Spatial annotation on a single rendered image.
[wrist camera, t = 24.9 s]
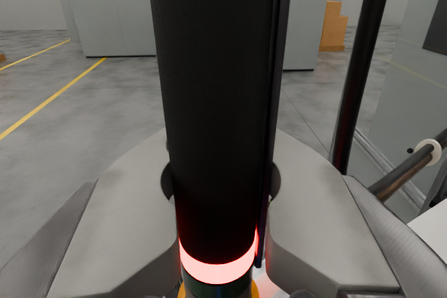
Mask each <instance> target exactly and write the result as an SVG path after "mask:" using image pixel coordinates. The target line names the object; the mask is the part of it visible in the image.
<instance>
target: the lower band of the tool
mask: <svg viewBox="0 0 447 298"><path fill-rule="evenodd" d="M251 293H252V298H259V291H258V288H257V285H256V284H255V281H254V280H253V279H252V288H251ZM178 298H185V289H184V282H182V284H181V286H180V290H179V292H178Z"/></svg>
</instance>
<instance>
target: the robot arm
mask: <svg viewBox="0 0 447 298"><path fill-rule="evenodd" d="M173 194H174V191H173V185H172V175H171V169H170V159H169V152H168V142H167V136H166V127H165V128H163V129H161V130H160V131H158V132H157V133H155V134H153V135H152V136H151V137H149V138H147V139H146V140H145V141H143V142H141V143H140V144H139V145H137V146H135V147H133V148H132V149H131V150H129V151H128V152H127V153H125V154H124V155H122V156H121V157H119V159H117V160H116V161H115V162H114V163H113V164H112V165H111V166H110V167H108V168H107V169H106V170H105V171H104V172H103V173H102V174H101V175H100V177H99V178H98V179H97V180H96V181H95V182H85V183H84V184H83V185H82V186H81V187H80V188H79V189H78V190H77V191H76V192H75V193H74V194H73V195H72V196H71V197H70V198H69V199H68V200H67V201H66V202H65V203H64V204H63V205H62V206H61V207H60V208H59V209H58V210H57V211H56V212H55V213H54V214H53V215H52V216H51V217H50V218H49V219H48V220H47V221H46V222H45V223H44V224H43V225H42V226H41V228H40V229H39V230H38V231H37V232H36V233H35V234H34V235H33V236H32V237H31V238H30V239H29V240H28V241H27V242H26V243H25V244H24V245H23V246H22V247H21V248H20V249H19V250H18V251H17V252H16V253H15V254H14V255H13V257H12V258H11V259H10V260H9V261H8V262H7V263H6V264H5V265H4V266H3V267H2V269H1V270H0V298H162V297H163V296H164V295H165V294H167V292H169V291H170V290H171V289H172V288H173V287H175V286H176V284H177V283H178V282H179V280H180V277H181V259H180V240H179V235H178V224H177V218H176V209H175V207H174V205H173V204H172V203H171V202H170V201H169V200H170V198H171V197H172V195H173ZM269 194H270V196H271V197H272V198H273V200H272V201H271V203H270V204H269V211H268V217H267V230H266V236H265V268H266V273H267V276H268V278H269V279H270V280H271V281H272V282H273V283H274V284H275V285H276V286H278V287H279V288H281V289H282V290H284V292H286V293H287V294H289V295H290V296H289V298H447V264H446V263H445V261H444V260H443V259H442V258H441V257H440V256H439V255H438V254H437V253H436V252H435V251H434V250H433V249H432V248H431V247H430V246H429V245H428V244H427V243H426V242H425V241H424V240H423V239H422V238H421V237H420V236H419V235H418V234H417V233H415V232H414V231H413V230H412V229H411V228H410V227H408V226H407V225H406V224H405V223H404V222H403V221H402V220H401V219H400V218H399V217H398V216H397V215H396V214H395V213H393V212H392V211H391V210H390V209H389V208H388V207H387V206H385V205H384V204H383V203H382V202H381V201H380V200H379V199H378V198H377V197H376V196H375V195H374V194H373V193H372V192H370V191H369V190H368V189H367V188H366V187H365V186H364V185H362V184H361V183H360V182H359V181H358V180H357V179H356V178H355V177H354V176H344V175H342V174H341V173H340V172H339V171H338V170H337V169H336V168H335V167H334V166H333V165H332V164H331V163H330V162H329V161H327V160H326V159H325V158H324V157H322V156H321V155H320V154H318V153H317V152H316V151H314V150H313V149H311V148H310V147H308V146H306V145H304V144H303V143H301V142H300V141H298V140H296V139H294V138H293V137H291V136H290V135H288V134H286V133H284V132H282V131H281V130H279V129H278V128H276V135H275V147H274V153H273V165H272V172H271V183H270V191H269Z"/></svg>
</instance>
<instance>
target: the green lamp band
mask: <svg viewBox="0 0 447 298"><path fill-rule="evenodd" d="M181 263H182V260H181ZM253 263H254V258H253V261H252V264H251V266H250V268H249V269H248V271H247V272H246V273H245V275H243V276H242V277H241V278H239V279H238V280H237V281H234V282H232V283H228V284H226V285H208V284H205V283H201V282H199V281H197V280H196V279H194V278H193V277H192V276H191V275H190V274H189V273H188V272H187V271H186V269H185V267H184V265H183V263H182V273H183V277H184V281H185V283H186V285H187V287H188V289H189V290H190V291H191V292H192V293H193V294H194V295H196V296H197V297H199V298H236V297H237V296H239V295H240V294H242V293H243V292H244V291H245V289H246V288H247V286H248V285H249V283H250V281H251V278H252V275H253Z"/></svg>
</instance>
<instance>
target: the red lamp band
mask: <svg viewBox="0 0 447 298"><path fill-rule="evenodd" d="M255 238H256V231H255ZM254 253H255V239H254V243H253V245H252V247H251V248H250V250H249V251H248V252H247V253H246V254H245V255H244V256H243V257H241V258H239V259H238V260H236V261H233V262H231V263H227V264H223V265H209V264H205V263H201V262H199V261H196V260H195V259H193V258H192V257H190V256H189V255H188V254H187V253H186V252H185V251H184V249H183V248H182V246H181V244H180V257H181V260H182V263H183V265H184V267H185V269H186V270H187V271H188V273H189V274H191V275H192V276H193V277H195V278H196V279H199V280H200V281H203V282H206V283H213V284H220V283H227V282H230V281H233V280H235V279H237V278H239V277H241V276H242V275H243V274H244V273H245V272H246V271H247V270H248V269H249V267H250V265H251V264H252V261H253V258H254Z"/></svg>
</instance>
